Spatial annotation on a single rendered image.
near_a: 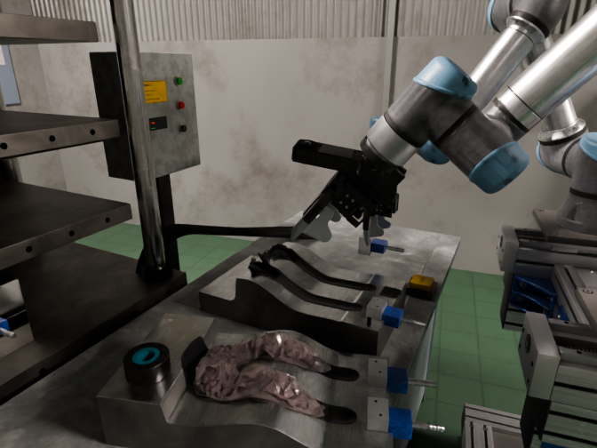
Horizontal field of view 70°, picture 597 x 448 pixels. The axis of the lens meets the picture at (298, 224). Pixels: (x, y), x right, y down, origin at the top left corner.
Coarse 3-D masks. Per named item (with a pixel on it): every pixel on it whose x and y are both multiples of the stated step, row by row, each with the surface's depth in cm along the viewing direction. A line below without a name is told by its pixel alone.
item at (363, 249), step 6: (360, 240) 126; (372, 240) 126; (378, 240) 126; (384, 240) 127; (360, 246) 126; (366, 246) 125; (372, 246) 125; (378, 246) 124; (384, 246) 123; (390, 246) 124; (360, 252) 127; (366, 252) 126; (378, 252) 125
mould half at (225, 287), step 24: (240, 264) 130; (288, 264) 115; (312, 264) 120; (216, 288) 116; (240, 288) 108; (264, 288) 104; (312, 288) 111; (336, 288) 112; (216, 312) 114; (240, 312) 110; (264, 312) 106; (288, 312) 103; (312, 312) 101; (336, 312) 100; (360, 312) 100; (312, 336) 102; (336, 336) 99; (360, 336) 95; (384, 336) 99
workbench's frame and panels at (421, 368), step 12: (456, 252) 160; (432, 312) 119; (432, 324) 173; (432, 336) 179; (420, 348) 151; (420, 360) 157; (408, 372) 95; (420, 372) 164; (408, 396) 142; (420, 396) 178; (408, 408) 147; (396, 444) 135
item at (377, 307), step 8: (368, 304) 98; (376, 304) 98; (384, 304) 98; (368, 312) 98; (376, 312) 97; (384, 312) 97; (392, 312) 97; (400, 312) 97; (384, 320) 97; (392, 320) 96; (400, 320) 96; (408, 320) 96
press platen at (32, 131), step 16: (0, 112) 136; (16, 112) 136; (32, 112) 136; (0, 128) 103; (16, 128) 103; (32, 128) 103; (48, 128) 103; (64, 128) 106; (80, 128) 110; (96, 128) 114; (112, 128) 119; (0, 144) 96; (16, 144) 97; (32, 144) 100; (48, 144) 103; (64, 144) 107
